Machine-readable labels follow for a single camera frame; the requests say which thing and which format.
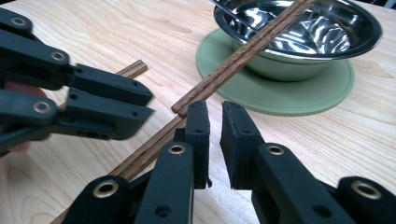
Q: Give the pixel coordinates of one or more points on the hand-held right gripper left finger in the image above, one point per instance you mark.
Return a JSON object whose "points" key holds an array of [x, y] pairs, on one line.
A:
{"points": [[199, 146]]}

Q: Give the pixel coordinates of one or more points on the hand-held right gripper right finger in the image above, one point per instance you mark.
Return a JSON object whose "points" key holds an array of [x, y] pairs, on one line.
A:
{"points": [[239, 149]]}

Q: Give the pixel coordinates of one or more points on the brown wooden chopstick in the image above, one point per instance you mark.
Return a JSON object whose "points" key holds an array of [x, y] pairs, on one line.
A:
{"points": [[236, 60], [146, 152], [134, 70]]}

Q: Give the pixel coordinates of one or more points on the steel bowl with green outside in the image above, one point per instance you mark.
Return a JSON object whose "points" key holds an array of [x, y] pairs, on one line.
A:
{"points": [[327, 37]]}

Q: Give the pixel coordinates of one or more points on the round green mat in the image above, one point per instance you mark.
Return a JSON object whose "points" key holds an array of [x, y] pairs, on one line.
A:
{"points": [[280, 96]]}

